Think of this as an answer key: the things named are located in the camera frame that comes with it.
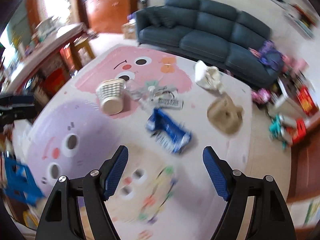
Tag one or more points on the dark blue sofa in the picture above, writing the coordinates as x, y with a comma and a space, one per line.
200, 30

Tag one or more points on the wooden dining table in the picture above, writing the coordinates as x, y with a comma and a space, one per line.
50, 42

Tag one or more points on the blue plastic stool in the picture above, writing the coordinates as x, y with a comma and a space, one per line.
22, 182

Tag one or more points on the brown wooden door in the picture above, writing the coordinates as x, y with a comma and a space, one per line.
307, 167

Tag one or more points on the pink basket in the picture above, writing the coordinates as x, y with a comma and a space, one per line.
296, 63

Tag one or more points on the teal toy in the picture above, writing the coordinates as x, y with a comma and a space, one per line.
280, 130

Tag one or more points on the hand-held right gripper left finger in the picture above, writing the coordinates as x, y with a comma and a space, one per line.
116, 172

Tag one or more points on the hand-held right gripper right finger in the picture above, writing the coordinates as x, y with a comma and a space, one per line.
216, 175

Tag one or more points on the blue milk carton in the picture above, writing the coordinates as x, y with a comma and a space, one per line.
167, 127

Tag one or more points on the checked paper cup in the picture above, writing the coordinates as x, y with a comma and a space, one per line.
111, 97

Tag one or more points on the pink toy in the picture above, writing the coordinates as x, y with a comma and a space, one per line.
261, 96

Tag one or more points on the brown cardboard box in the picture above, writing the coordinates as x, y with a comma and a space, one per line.
129, 30

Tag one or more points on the cartoon printed tablecloth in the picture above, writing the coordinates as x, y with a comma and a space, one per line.
87, 120

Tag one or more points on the red bucket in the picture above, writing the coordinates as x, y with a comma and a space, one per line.
55, 81

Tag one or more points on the small red box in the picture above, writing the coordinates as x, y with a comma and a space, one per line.
297, 131

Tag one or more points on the purple bag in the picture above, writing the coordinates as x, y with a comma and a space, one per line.
268, 55

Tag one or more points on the white low cabinet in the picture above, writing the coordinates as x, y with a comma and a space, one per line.
287, 100

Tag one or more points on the tan paper bag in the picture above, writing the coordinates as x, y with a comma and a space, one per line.
225, 117

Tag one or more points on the crumpled white paper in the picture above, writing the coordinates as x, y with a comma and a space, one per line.
207, 76

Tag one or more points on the yellow wooden stool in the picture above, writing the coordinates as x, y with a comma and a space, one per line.
82, 51

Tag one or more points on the red gift box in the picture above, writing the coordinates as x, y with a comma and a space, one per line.
307, 101

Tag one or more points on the dark blue sofa pillow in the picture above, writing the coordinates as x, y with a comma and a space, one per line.
161, 21

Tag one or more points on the clear plastic bag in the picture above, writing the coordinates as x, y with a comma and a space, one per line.
160, 100

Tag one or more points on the purple box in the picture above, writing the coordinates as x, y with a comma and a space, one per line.
131, 17

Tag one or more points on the colourful wall poster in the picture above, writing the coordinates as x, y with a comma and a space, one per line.
300, 20

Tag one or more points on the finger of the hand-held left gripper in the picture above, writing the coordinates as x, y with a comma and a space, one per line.
17, 100
17, 113

